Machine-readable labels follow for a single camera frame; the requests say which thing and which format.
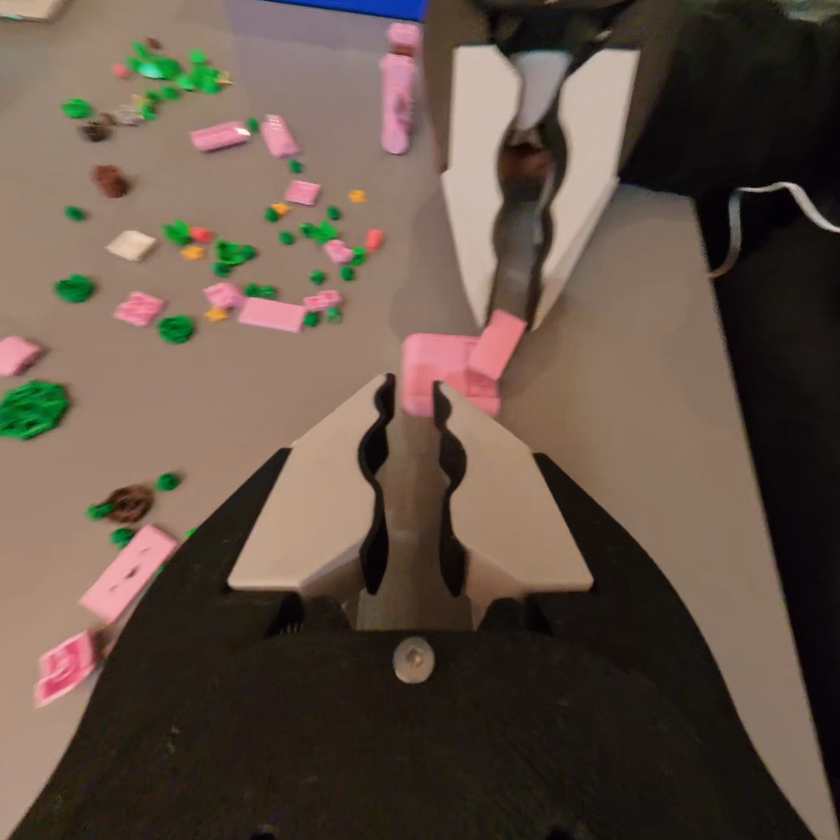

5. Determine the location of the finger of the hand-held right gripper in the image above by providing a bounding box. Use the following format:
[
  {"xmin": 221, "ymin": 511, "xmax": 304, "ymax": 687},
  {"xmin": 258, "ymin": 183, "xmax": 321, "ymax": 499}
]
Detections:
[
  {"xmin": 440, "ymin": 46, "xmax": 524, "ymax": 327},
  {"xmin": 527, "ymin": 48, "xmax": 642, "ymax": 330}
]

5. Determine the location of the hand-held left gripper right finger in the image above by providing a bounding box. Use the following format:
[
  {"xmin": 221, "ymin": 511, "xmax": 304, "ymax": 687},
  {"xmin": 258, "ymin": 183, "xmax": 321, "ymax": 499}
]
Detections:
[{"xmin": 432, "ymin": 381, "xmax": 595, "ymax": 605}]

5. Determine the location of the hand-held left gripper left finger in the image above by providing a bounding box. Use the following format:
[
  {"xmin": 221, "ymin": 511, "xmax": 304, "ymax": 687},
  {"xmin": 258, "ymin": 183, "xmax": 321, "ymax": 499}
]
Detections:
[{"xmin": 226, "ymin": 373, "xmax": 396, "ymax": 596}]

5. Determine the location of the pink plate with holes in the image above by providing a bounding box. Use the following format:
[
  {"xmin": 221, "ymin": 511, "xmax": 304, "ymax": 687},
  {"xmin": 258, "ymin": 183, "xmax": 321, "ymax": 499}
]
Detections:
[{"xmin": 469, "ymin": 310, "xmax": 528, "ymax": 382}]

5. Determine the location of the pink square brick base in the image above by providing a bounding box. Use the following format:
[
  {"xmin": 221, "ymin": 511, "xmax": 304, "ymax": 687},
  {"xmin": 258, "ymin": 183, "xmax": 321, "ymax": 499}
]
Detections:
[{"xmin": 400, "ymin": 332, "xmax": 503, "ymax": 419}]

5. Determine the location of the person's right forearm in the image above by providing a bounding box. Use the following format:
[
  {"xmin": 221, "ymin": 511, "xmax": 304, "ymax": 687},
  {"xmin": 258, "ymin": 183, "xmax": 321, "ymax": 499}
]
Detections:
[{"xmin": 623, "ymin": 0, "xmax": 840, "ymax": 204}]

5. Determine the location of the person's right hand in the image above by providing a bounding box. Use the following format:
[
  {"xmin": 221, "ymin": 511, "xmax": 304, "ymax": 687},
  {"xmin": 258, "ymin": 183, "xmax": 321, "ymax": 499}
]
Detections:
[{"xmin": 500, "ymin": 140, "xmax": 557, "ymax": 186}]

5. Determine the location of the pink and brown brick figure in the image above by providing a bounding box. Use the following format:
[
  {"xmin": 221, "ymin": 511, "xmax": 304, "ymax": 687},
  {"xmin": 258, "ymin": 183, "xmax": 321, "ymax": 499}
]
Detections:
[{"xmin": 381, "ymin": 21, "xmax": 422, "ymax": 156}]

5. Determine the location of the dark brown round plate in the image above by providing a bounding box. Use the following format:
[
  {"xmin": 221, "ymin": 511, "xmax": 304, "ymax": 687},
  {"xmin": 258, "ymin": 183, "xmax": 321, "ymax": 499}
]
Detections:
[{"xmin": 105, "ymin": 484, "xmax": 155, "ymax": 524}]

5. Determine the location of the pink face tile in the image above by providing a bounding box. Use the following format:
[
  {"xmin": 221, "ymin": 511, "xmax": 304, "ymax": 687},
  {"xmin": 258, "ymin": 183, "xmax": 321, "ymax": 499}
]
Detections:
[{"xmin": 79, "ymin": 524, "xmax": 179, "ymax": 624}]

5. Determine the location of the pink half cylinder brick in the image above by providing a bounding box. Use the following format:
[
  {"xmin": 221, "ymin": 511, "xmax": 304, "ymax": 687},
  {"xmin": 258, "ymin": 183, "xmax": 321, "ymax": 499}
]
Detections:
[{"xmin": 261, "ymin": 114, "xmax": 301, "ymax": 158}]

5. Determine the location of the blue plastic bin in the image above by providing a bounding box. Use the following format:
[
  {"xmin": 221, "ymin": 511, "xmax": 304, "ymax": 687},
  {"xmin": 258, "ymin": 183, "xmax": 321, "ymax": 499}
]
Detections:
[{"xmin": 256, "ymin": 0, "xmax": 427, "ymax": 21}]

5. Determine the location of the pink flat rectangular tile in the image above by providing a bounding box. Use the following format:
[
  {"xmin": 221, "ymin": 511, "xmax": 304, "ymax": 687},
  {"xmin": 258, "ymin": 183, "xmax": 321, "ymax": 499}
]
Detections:
[{"xmin": 238, "ymin": 297, "xmax": 307, "ymax": 333}]

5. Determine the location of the pink stepped studded plate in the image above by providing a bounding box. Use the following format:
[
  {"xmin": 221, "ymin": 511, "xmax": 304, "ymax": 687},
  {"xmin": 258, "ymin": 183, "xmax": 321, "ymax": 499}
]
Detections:
[{"xmin": 113, "ymin": 291, "xmax": 166, "ymax": 328}]

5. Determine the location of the person's black clothing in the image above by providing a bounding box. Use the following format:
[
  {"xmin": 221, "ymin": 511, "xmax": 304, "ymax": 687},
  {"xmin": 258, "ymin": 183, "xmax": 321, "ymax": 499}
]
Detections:
[{"xmin": 696, "ymin": 190, "xmax": 840, "ymax": 808}]

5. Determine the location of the pink corner panel brick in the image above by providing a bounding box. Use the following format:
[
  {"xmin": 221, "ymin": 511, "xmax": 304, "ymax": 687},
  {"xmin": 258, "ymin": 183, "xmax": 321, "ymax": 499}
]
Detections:
[{"xmin": 34, "ymin": 630, "xmax": 106, "ymax": 708}]

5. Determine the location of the green octagonal web piece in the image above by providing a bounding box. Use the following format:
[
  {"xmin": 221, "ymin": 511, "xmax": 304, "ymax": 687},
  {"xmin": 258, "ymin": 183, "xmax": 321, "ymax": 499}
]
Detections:
[{"xmin": 0, "ymin": 379, "xmax": 72, "ymax": 442}]

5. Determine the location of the white square plate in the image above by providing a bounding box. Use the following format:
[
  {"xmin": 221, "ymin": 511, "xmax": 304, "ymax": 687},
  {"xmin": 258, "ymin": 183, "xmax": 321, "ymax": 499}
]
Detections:
[{"xmin": 105, "ymin": 230, "xmax": 158, "ymax": 262}]

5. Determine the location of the pink curved slope tile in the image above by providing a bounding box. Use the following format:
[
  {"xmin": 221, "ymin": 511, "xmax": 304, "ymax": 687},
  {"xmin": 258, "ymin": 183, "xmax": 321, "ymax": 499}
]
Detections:
[{"xmin": 0, "ymin": 336, "xmax": 45, "ymax": 378}]

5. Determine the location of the printed paper sheet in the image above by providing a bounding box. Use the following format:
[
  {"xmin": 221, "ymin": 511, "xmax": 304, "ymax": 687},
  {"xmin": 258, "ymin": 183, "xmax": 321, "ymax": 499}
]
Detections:
[{"xmin": 0, "ymin": 0, "xmax": 70, "ymax": 22}]

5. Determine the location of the white cable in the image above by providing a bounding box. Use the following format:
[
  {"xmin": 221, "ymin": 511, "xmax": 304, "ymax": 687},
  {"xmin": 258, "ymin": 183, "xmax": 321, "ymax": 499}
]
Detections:
[{"xmin": 707, "ymin": 182, "xmax": 840, "ymax": 280}]

